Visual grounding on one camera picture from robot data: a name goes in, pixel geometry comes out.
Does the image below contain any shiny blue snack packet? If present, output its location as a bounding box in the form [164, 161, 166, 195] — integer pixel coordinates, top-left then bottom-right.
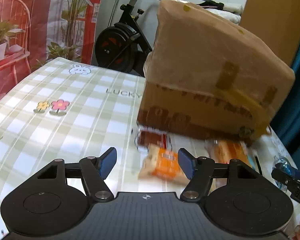
[274, 156, 300, 178]

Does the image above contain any red-brown snack packet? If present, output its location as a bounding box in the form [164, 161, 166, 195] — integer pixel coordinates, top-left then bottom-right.
[132, 127, 173, 153]

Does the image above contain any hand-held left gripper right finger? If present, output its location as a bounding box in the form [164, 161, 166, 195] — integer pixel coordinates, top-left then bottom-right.
[177, 148, 258, 202]

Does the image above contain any black and pink garment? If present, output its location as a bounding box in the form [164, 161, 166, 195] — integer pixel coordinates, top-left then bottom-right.
[199, 1, 226, 9]

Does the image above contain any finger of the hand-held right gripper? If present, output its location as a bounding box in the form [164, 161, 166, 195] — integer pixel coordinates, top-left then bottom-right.
[271, 166, 300, 193]

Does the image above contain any teal curtain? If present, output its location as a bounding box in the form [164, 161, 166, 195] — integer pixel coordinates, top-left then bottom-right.
[275, 17, 300, 157]

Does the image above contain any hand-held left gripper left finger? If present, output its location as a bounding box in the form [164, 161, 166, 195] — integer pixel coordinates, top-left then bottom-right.
[37, 147, 117, 202]

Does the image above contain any brown cardboard box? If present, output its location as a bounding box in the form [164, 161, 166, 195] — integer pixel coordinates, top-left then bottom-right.
[136, 0, 296, 146]

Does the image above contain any checked tablecloth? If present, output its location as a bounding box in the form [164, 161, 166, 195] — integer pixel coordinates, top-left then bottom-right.
[0, 57, 300, 240]

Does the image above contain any white quilted blanket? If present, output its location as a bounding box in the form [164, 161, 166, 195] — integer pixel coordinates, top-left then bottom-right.
[221, 4, 243, 25]

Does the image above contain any long orange snack packet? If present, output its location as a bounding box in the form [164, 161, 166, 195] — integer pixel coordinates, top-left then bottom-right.
[205, 139, 263, 193]

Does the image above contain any wooden panel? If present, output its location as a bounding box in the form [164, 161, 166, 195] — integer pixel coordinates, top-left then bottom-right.
[239, 0, 300, 66]

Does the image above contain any black exercise bike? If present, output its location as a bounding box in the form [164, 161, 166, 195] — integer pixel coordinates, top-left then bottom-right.
[95, 0, 166, 77]

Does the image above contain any plant print wall poster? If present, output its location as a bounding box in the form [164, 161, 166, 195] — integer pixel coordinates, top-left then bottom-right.
[0, 0, 106, 103]

